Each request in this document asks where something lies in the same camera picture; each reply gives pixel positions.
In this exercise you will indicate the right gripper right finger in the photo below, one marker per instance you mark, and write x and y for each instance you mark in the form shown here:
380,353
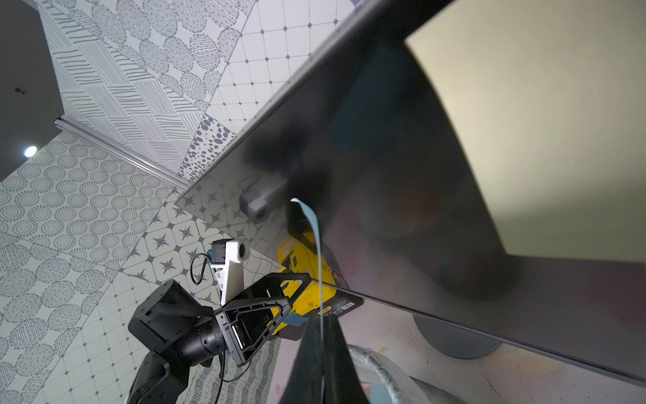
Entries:
340,383

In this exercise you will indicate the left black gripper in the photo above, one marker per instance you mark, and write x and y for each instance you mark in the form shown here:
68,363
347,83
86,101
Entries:
247,324

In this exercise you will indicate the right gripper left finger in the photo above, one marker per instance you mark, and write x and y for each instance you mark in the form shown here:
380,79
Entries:
305,383

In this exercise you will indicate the light blue sticky note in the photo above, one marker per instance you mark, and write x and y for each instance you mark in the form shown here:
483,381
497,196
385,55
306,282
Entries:
311,217

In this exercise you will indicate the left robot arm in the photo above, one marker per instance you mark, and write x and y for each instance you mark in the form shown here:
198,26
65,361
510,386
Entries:
180,333

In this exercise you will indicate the black flat monitor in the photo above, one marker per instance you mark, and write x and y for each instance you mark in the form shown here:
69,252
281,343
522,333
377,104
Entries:
360,135

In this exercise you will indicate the grey bin with plastic liner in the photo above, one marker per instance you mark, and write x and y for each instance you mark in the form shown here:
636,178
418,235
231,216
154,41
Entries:
379,370

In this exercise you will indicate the yellow black toolbox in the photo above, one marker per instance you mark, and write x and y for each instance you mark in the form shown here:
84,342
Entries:
299,256

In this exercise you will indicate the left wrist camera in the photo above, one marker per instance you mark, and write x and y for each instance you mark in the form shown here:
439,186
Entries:
227,261

